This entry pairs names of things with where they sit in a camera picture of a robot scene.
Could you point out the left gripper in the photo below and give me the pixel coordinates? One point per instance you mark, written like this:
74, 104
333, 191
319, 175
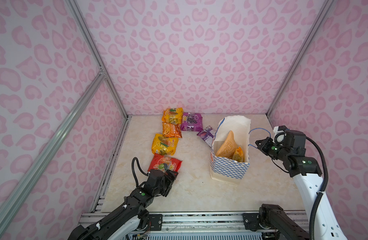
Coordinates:
169, 180

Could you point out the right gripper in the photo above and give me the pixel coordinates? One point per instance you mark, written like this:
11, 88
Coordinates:
266, 142

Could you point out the red fruit candy bag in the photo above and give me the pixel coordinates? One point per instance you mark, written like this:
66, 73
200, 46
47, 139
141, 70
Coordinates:
164, 163

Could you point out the orange snack packet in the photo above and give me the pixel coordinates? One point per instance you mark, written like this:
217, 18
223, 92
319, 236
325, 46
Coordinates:
171, 130

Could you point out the white blue checkered paper bag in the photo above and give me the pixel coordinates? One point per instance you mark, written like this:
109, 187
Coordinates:
224, 169

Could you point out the peach paper snack pouch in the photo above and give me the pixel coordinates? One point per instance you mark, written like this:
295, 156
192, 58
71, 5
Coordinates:
228, 147

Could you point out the yellow mango candy bag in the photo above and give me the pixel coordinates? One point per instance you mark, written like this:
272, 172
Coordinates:
164, 145
238, 155

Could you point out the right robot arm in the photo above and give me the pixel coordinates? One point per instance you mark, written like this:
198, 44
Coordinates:
305, 163

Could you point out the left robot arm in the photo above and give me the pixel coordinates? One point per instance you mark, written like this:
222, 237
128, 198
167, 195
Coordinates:
132, 214

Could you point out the yellow orange candy bag back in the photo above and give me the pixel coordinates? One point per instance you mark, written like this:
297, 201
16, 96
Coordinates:
173, 116

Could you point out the magenta grape candy bag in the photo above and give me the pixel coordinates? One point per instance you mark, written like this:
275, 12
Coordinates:
192, 122

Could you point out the purple snack packet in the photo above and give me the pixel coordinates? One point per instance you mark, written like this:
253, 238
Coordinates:
207, 135

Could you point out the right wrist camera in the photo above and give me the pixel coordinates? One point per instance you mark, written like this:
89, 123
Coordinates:
279, 134

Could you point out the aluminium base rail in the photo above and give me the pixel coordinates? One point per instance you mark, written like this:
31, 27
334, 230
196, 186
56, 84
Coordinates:
196, 223

